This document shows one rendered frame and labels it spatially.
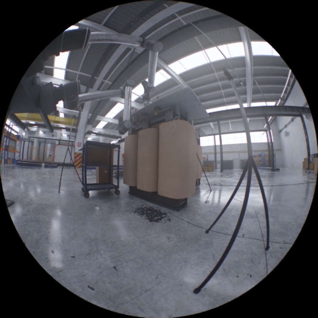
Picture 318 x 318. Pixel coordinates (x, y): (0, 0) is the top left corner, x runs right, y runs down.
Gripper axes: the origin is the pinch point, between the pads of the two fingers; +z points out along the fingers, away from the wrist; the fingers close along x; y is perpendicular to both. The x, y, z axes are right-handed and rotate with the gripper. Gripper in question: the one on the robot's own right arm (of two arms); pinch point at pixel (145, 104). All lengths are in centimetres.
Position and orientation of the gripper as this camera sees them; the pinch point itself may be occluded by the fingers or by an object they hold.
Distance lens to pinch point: 175.4
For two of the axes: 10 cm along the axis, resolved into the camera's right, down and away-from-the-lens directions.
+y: -4.6, 0.5, 8.9
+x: -8.9, -0.5, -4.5
